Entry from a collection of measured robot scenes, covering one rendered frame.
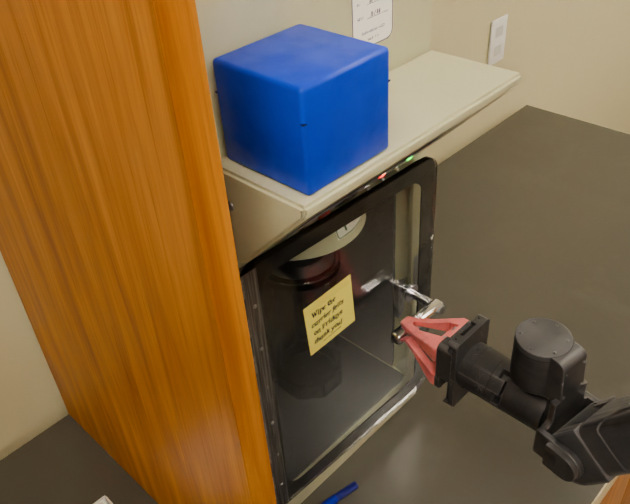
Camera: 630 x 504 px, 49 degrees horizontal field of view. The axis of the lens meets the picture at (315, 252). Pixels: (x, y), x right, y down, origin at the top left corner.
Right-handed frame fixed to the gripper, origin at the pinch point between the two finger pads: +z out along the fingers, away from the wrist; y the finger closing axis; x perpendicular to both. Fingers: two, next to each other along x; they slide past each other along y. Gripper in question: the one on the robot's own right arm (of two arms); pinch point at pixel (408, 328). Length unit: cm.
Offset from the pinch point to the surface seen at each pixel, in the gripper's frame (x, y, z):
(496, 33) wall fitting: -98, -2, 49
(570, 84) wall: -148, -33, 51
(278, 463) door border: 19.4, -11.7, 4.6
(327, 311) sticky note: 9.6, 6.8, 4.4
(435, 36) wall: -73, 5, 50
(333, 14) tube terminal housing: 4.7, 39.1, 6.2
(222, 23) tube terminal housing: 17.5, 41.9, 6.0
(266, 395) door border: 19.7, 1.0, 4.7
